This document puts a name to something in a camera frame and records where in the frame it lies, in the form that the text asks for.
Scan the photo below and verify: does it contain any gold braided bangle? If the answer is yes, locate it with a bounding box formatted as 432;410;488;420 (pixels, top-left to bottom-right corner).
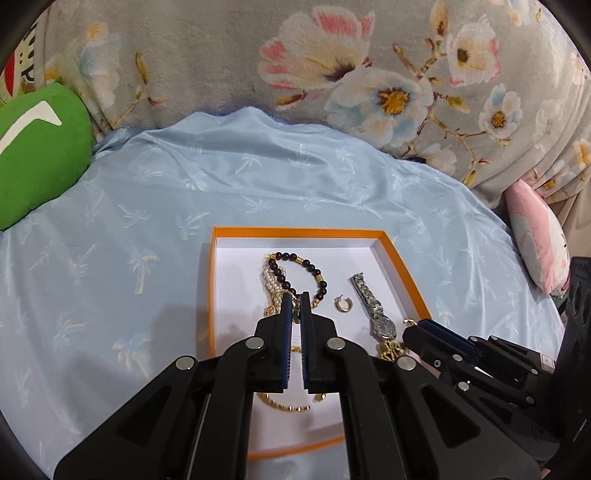
255;390;332;414

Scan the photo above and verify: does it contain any gold hoop earring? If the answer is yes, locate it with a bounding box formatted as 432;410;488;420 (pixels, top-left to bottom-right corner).
334;296;353;313

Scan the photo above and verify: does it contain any white pearl bracelet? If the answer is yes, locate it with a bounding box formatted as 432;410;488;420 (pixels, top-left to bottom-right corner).
260;257;284;317

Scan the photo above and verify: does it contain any gold wrist watch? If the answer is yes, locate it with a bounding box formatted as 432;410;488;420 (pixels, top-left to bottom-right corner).
378;340;409;362

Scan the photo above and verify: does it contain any pink white pillow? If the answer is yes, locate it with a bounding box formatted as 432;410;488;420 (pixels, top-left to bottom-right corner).
504;180;570;297

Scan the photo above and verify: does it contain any orange shallow box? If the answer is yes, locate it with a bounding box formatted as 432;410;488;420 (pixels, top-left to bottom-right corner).
206;225;435;462

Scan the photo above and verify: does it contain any grey floral blanket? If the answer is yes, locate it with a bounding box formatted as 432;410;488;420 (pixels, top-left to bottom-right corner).
34;1;590;205

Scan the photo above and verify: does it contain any green plush cushion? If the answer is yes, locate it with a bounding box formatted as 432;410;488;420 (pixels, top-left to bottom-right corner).
1;83;94;230

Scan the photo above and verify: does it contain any light blue palm sheet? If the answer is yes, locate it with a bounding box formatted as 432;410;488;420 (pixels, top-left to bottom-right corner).
1;109;563;474

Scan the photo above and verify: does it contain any black bead bracelet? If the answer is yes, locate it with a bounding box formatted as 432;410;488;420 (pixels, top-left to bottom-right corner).
267;251;329;311

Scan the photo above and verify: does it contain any colourful cartoon bedsheet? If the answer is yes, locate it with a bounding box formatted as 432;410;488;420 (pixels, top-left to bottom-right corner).
1;11;46;107

